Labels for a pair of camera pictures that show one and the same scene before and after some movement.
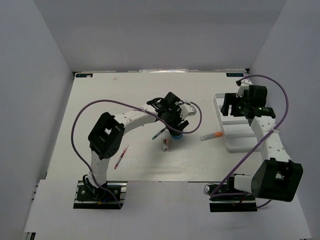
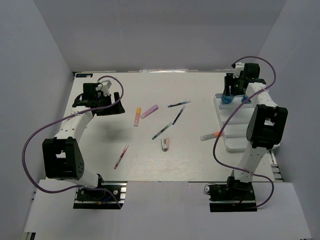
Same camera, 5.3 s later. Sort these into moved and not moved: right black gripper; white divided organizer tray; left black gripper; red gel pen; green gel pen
Moved: left black gripper; right black gripper
Not moved: red gel pen; green gel pen; white divided organizer tray
